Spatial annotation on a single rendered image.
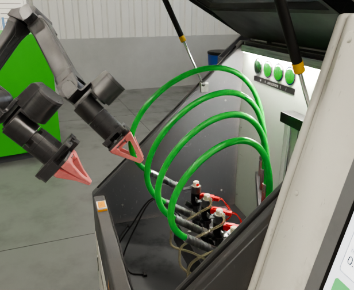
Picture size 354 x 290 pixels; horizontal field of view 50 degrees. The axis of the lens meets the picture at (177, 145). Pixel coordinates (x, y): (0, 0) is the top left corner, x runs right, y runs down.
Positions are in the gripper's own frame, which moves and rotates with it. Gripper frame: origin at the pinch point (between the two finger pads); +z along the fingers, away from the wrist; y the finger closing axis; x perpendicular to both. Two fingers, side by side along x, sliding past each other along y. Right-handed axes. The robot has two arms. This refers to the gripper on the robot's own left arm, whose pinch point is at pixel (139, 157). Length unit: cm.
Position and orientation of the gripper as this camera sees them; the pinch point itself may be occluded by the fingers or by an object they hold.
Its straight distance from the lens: 96.3
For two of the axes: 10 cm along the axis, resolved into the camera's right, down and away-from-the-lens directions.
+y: -0.9, -1.2, 9.9
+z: 7.1, 6.9, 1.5
